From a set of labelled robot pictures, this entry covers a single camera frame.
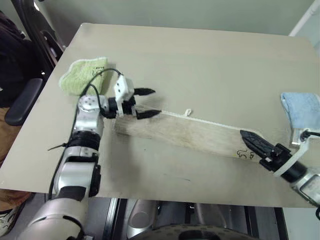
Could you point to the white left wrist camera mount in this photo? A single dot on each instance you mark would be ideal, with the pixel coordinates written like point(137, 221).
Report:
point(121, 86)

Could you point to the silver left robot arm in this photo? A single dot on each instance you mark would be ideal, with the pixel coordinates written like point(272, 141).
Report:
point(87, 117)

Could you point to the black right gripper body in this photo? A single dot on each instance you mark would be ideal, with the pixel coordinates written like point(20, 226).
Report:
point(275, 158)

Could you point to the dark dotted round disc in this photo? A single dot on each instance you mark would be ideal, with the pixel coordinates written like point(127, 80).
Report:
point(170, 231)

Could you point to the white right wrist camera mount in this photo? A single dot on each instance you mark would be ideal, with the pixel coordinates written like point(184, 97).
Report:
point(287, 165)

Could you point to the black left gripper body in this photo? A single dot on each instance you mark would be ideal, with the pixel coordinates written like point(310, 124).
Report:
point(129, 106)

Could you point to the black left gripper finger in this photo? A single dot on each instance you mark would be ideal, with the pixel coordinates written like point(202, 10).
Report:
point(145, 91)
point(148, 114)

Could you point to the silver rounded shell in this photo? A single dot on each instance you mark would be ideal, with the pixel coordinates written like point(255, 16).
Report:
point(140, 216)

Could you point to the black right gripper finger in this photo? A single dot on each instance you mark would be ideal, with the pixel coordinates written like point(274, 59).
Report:
point(257, 143)

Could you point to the white patterned shoe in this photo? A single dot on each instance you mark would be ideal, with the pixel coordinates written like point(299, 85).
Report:
point(7, 222)

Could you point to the green folded towel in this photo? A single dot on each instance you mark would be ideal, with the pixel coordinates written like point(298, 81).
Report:
point(75, 77)

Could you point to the black zip tie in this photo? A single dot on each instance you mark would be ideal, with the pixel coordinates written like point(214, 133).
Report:
point(58, 146)

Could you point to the black office chair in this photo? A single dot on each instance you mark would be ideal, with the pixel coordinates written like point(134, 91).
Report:
point(22, 102)

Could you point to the blue folded towel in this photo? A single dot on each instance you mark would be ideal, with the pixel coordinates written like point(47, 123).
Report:
point(302, 107)

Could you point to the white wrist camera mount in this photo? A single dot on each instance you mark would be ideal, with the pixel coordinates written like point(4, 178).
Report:
point(287, 165)
point(121, 86)

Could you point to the white pipe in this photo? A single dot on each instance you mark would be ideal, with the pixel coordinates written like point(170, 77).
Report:
point(303, 18)

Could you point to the beige towel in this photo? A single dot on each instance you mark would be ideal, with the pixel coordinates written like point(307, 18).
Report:
point(187, 132)

